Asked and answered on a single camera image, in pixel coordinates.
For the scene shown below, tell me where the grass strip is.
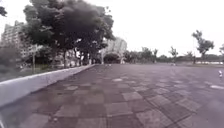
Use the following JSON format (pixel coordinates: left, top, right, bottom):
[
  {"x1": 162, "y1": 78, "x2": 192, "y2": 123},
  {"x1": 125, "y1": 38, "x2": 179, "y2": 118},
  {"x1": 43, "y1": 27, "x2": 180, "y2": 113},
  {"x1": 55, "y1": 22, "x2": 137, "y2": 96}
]
[{"x1": 0, "y1": 65, "x2": 73, "y2": 83}]

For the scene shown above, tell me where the pale apartment building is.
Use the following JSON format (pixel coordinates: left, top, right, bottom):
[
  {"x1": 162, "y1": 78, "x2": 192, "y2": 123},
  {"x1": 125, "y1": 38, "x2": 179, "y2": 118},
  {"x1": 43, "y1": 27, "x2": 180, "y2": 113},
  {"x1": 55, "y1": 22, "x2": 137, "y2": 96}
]
[{"x1": 0, "y1": 19, "x2": 32, "y2": 59}]

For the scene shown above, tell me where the row of small trees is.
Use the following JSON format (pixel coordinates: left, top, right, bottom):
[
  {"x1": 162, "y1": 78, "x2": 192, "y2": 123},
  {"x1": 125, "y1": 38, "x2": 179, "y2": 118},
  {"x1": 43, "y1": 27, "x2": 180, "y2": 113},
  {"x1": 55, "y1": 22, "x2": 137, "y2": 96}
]
[{"x1": 123, "y1": 29, "x2": 224, "y2": 65}]

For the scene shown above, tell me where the low grey concrete wall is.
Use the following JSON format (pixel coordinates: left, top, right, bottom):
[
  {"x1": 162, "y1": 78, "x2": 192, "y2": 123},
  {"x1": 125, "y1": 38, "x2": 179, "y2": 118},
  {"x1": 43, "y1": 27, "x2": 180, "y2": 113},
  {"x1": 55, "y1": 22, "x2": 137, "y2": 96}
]
[{"x1": 0, "y1": 64, "x2": 96, "y2": 108}]

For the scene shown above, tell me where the chequered paving slab ground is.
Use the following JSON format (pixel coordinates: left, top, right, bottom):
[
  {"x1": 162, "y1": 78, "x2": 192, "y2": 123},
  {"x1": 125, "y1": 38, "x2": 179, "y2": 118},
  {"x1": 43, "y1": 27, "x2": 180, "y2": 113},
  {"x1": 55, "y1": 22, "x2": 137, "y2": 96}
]
[{"x1": 0, "y1": 63, "x2": 224, "y2": 128}]

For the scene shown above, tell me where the group of dark trees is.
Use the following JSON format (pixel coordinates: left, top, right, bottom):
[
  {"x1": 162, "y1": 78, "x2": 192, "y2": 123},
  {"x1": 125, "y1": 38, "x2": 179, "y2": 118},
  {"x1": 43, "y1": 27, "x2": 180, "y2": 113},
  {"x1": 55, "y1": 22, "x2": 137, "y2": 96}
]
[{"x1": 20, "y1": 0, "x2": 116, "y2": 70}]

